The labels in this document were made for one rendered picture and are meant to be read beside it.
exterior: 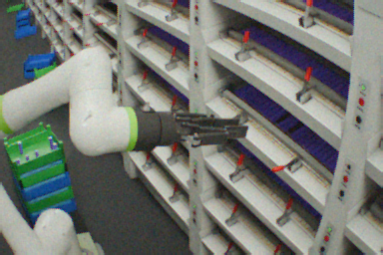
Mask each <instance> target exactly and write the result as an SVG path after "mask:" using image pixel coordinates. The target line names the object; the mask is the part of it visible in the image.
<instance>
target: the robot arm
mask: <svg viewBox="0 0 383 255"><path fill-rule="evenodd" d="M112 74H113V67H112V61H111V59H110V56H108V55H107V53H105V52H104V51H103V50H101V49H98V48H97V49H96V48H89V49H85V50H83V51H81V52H79V53H78V54H76V55H75V56H73V57H72V58H70V59H69V60H67V62H65V63H64V64H62V65H61V66H60V67H57V68H56V69H54V70H52V71H51V72H49V73H46V74H45V75H43V76H42V77H40V78H39V79H37V80H35V81H33V82H31V83H29V84H27V85H25V86H23V87H21V88H18V89H15V90H12V91H11V92H8V93H7V94H5V95H3V96H1V97H0V140H1V139H2V138H5V137H6V136H7V135H10V134H12V133H13V132H16V131H18V130H19V129H22V128H23V127H24V126H26V125H27V124H28V123H30V122H32V121H33V120H35V119H36V118H38V117H41V116H42V115H43V114H45V113H47V112H49V111H51V110H54V109H57V108H59V107H61V106H63V105H66V104H67V103H69V107H70V137H71V141H72V143H73V145H74V146H75V148H76V149H77V150H78V151H79V152H80V153H83V154H86V155H89V156H99V155H101V154H105V153H111V152H118V151H135V152H139V151H153V150H154V149H156V147H157V146H169V145H171V144H172V143H173V142H174V141H176V140H181V141H186V140H188V141H190V142H191V147H194V148H196V147H199V146H201V145H212V144H223V143H226V141H227V139H228V138H236V137H246V135H247V132H248V129H249V126H239V122H240V118H215V117H214V115H210V116H209V117H207V115H205V114H185V113H175V112H157V111H156V110H155V109H154V108H152V107H150V101H148V100H146V102H145V105H144V106H137V107H122V108H118V107H115V105H114V101H113V96H112V89H113V87H112ZM201 117H202V118H201ZM0 231H1V233H2V234H3V236H4V237H5V240H7V243H8V244H9V246H10V247H11V249H12V251H13V252H14V254H15V255H82V250H81V246H80V243H79V240H78V238H77V234H76V230H75V227H74V224H73V222H72V219H71V217H70V216H69V215H68V214H67V213H66V212H64V211H62V210H59V209H55V208H54V209H49V210H46V211H44V212H43V213H42V214H41V215H40V216H39V218H38V220H37V222H36V224H35V227H34V229H33V230H32V229H31V227H30V226H29V225H28V224H27V222H26V221H25V220H24V219H23V217H22V215H20V212H18V210H17V208H16V207H15V205H14V204H13V202H12V201H11V199H10V198H9V196H8V195H7V192H6V191H5V188H3V185H2V183H1V182H0Z"/></svg>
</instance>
